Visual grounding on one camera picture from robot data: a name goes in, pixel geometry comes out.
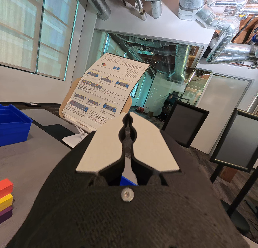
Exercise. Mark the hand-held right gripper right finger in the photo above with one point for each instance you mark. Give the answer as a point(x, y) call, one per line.
point(155, 151)

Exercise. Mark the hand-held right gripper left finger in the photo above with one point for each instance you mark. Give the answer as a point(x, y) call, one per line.
point(100, 151)

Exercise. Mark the blue plastic bin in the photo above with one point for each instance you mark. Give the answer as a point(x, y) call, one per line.
point(12, 129)
point(127, 182)

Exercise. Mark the orange cube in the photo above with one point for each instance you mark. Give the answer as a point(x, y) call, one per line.
point(5, 187)

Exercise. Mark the yellow cube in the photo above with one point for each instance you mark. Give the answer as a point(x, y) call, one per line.
point(5, 202)

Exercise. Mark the purple cube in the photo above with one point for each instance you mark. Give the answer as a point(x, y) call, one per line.
point(5, 214)

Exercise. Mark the cardboard box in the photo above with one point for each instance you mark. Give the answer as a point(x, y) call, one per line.
point(150, 114)

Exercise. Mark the black panel stand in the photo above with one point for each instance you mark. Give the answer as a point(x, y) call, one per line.
point(185, 122)

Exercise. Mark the red equipment case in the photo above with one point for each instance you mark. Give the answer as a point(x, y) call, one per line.
point(140, 109)

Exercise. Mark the small paned window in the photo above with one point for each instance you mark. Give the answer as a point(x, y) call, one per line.
point(134, 90)

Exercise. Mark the wooden instruction board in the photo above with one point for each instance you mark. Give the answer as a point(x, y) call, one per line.
point(104, 86)

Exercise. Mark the frosted glass door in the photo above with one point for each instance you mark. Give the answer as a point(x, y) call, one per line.
point(225, 110)

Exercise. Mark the grey display panel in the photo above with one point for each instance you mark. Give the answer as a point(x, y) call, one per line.
point(237, 141)

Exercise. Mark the black metal pole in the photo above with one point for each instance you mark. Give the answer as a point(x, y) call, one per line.
point(241, 193)

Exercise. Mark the black round stand base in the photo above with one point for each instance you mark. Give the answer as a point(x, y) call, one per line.
point(239, 221)

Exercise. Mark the large gridded window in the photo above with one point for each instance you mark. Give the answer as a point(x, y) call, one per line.
point(30, 30)

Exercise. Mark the shiny metal ceiling pipe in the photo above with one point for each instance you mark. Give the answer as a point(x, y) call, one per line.
point(139, 3)

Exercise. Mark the ribbed duct behind glass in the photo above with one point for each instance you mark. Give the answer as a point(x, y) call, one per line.
point(181, 60)

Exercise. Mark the silver ventilation duct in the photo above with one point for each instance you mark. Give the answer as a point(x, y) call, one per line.
point(96, 3)
point(156, 7)

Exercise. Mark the large branching silver duct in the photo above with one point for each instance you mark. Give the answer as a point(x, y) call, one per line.
point(221, 20)

